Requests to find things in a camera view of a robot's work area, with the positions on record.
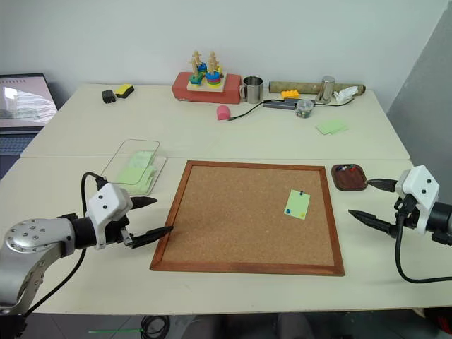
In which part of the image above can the open laptop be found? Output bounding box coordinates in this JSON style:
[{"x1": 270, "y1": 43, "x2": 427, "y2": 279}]
[{"x1": 0, "y1": 73, "x2": 59, "y2": 177}]

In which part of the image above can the stainless steel cylinder cup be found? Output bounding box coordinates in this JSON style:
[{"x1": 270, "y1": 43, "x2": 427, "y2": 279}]
[{"x1": 314, "y1": 75, "x2": 335, "y2": 105}]

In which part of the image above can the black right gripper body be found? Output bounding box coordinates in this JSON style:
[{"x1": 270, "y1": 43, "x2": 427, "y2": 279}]
[{"x1": 394, "y1": 195, "x2": 422, "y2": 231}]

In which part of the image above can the green paper note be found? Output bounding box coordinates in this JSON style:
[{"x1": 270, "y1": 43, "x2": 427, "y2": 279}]
[{"x1": 283, "y1": 189, "x2": 311, "y2": 221}]

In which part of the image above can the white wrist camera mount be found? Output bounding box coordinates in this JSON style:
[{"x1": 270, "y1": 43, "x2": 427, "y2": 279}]
[
  {"x1": 85, "y1": 182, "x2": 133, "y2": 249},
  {"x1": 394, "y1": 165, "x2": 441, "y2": 236}
]

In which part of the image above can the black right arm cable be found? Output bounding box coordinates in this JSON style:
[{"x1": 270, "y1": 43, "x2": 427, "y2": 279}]
[{"x1": 395, "y1": 210, "x2": 452, "y2": 284}]

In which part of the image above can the clear plastic tray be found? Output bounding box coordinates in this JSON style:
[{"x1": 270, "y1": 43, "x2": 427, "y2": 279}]
[{"x1": 100, "y1": 139, "x2": 168, "y2": 196}]

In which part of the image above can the red rectangular box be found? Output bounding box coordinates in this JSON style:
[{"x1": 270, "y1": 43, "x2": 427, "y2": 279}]
[{"x1": 172, "y1": 72, "x2": 242, "y2": 106}]

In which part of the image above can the white crumpled cloth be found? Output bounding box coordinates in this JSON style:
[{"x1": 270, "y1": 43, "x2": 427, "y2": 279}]
[{"x1": 332, "y1": 85, "x2": 359, "y2": 105}]

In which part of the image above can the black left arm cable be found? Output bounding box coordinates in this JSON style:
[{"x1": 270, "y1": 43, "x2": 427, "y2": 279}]
[{"x1": 24, "y1": 172, "x2": 108, "y2": 316}]

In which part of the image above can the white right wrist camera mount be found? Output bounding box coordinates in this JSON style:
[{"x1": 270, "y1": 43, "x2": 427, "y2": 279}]
[{"x1": 394, "y1": 165, "x2": 441, "y2": 236}]

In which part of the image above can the black coiled floor cable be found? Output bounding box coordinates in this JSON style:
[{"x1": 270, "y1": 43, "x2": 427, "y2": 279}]
[{"x1": 141, "y1": 314, "x2": 171, "y2": 337}]

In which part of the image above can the dark brown wooden tray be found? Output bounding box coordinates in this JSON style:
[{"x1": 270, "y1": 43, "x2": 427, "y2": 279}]
[{"x1": 331, "y1": 163, "x2": 369, "y2": 192}]

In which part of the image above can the green note stack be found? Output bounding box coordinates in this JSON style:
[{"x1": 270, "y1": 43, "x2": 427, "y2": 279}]
[{"x1": 115, "y1": 150, "x2": 158, "y2": 195}]

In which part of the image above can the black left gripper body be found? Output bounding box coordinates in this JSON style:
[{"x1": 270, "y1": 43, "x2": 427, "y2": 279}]
[{"x1": 105, "y1": 215, "x2": 137, "y2": 249}]

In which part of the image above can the small glass jar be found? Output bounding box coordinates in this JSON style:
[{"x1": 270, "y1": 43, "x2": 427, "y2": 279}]
[{"x1": 295, "y1": 99, "x2": 315, "y2": 120}]

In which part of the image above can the brown cardboard tube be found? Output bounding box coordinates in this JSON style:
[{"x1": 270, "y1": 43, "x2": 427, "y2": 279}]
[{"x1": 268, "y1": 81, "x2": 367, "y2": 97}]

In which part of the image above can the green sticky note pad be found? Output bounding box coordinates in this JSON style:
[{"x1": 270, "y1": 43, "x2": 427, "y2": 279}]
[{"x1": 315, "y1": 119, "x2": 349, "y2": 136}]

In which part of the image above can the grey usb hub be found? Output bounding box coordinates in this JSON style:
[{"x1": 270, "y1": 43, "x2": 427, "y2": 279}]
[{"x1": 262, "y1": 98, "x2": 302, "y2": 111}]

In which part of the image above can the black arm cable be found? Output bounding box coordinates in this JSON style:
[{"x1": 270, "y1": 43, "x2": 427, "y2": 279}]
[
  {"x1": 24, "y1": 172, "x2": 108, "y2": 316},
  {"x1": 395, "y1": 210, "x2": 452, "y2": 284}
]

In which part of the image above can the wood-framed cork board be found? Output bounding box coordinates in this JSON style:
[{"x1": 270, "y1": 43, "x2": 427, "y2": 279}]
[{"x1": 149, "y1": 160, "x2": 345, "y2": 278}]

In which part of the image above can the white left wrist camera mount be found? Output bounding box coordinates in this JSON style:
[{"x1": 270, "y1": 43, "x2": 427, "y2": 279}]
[{"x1": 85, "y1": 182, "x2": 133, "y2": 249}]

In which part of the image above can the stainless steel mug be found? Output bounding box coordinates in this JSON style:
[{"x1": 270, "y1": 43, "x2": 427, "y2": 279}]
[{"x1": 239, "y1": 75, "x2": 265, "y2": 104}]

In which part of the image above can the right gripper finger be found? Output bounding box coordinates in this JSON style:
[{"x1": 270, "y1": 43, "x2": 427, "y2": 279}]
[
  {"x1": 367, "y1": 178, "x2": 400, "y2": 194},
  {"x1": 347, "y1": 209, "x2": 399, "y2": 239}
]

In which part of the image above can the wooden colourful stacking toy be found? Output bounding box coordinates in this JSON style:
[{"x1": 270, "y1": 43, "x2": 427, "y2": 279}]
[{"x1": 186, "y1": 49, "x2": 226, "y2": 94}]

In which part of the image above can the black hub cable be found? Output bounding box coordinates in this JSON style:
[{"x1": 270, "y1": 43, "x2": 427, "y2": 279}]
[{"x1": 227, "y1": 102, "x2": 266, "y2": 122}]

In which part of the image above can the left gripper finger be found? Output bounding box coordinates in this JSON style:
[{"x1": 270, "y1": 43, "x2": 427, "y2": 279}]
[
  {"x1": 131, "y1": 225, "x2": 174, "y2": 249},
  {"x1": 131, "y1": 196, "x2": 159, "y2": 210}
]

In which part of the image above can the red object under table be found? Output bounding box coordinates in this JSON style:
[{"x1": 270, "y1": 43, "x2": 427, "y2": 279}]
[{"x1": 415, "y1": 306, "x2": 452, "y2": 339}]

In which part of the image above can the yellow black sponge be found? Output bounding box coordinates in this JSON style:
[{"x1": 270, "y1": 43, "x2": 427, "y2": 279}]
[{"x1": 114, "y1": 83, "x2": 136, "y2": 99}]

